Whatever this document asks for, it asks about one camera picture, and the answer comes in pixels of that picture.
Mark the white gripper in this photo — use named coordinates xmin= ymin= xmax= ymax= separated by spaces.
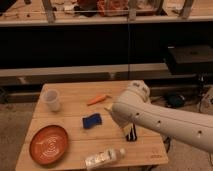
xmin=104 ymin=103 xmax=135 ymax=138

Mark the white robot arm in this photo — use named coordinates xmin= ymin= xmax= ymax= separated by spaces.
xmin=110 ymin=80 xmax=213 ymax=154

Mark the black striped rectangular case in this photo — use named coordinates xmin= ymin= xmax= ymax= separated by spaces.
xmin=124 ymin=124 xmax=137 ymax=141

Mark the orange carrot toy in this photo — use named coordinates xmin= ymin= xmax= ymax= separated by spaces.
xmin=87 ymin=94 xmax=111 ymax=106

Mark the blue sponge block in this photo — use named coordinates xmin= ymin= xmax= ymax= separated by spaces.
xmin=82 ymin=113 xmax=102 ymax=129

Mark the clear plastic bottle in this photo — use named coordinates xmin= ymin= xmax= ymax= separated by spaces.
xmin=85 ymin=148 xmax=126 ymax=170

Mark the wooden folding table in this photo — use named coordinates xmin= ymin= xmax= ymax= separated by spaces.
xmin=15 ymin=81 xmax=168 ymax=171

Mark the translucent plastic cup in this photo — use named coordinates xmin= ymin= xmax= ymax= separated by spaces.
xmin=43 ymin=89 xmax=61 ymax=112

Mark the black box on shelf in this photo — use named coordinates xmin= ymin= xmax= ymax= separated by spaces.
xmin=165 ymin=45 xmax=213 ymax=75

